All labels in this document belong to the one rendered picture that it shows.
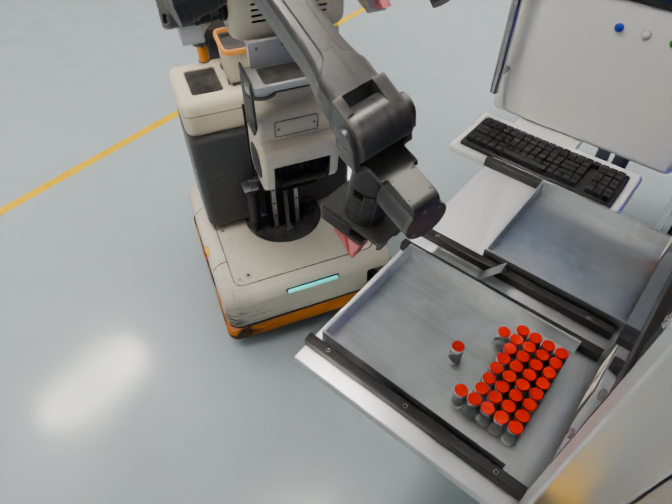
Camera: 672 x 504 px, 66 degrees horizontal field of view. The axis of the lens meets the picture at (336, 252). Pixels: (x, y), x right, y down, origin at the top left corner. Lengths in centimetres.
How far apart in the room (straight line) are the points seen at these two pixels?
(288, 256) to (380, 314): 93
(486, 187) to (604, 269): 30
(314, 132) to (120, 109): 194
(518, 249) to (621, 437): 63
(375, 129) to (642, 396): 34
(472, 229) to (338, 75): 62
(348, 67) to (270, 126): 84
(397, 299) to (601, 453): 51
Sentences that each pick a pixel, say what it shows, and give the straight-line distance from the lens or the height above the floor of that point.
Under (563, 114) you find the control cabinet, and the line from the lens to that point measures 156.
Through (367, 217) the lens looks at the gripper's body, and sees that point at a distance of 67.
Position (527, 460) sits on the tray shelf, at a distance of 87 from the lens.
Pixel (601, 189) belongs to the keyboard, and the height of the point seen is 83.
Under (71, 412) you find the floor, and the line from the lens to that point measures 202.
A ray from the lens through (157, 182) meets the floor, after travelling 267.
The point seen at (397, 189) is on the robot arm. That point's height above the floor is 128.
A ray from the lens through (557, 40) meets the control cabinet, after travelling 149.
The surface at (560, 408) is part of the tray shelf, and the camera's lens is 92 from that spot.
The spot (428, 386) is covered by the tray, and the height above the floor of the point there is 88.
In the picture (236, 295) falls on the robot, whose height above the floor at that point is 28.
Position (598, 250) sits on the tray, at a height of 88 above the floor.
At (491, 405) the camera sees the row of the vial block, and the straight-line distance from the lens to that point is 84.
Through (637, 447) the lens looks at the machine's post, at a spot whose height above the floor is 122.
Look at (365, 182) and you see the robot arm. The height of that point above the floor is 125.
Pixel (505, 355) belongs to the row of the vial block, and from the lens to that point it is 89.
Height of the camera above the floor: 166
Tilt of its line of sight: 48 degrees down
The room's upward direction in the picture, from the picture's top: straight up
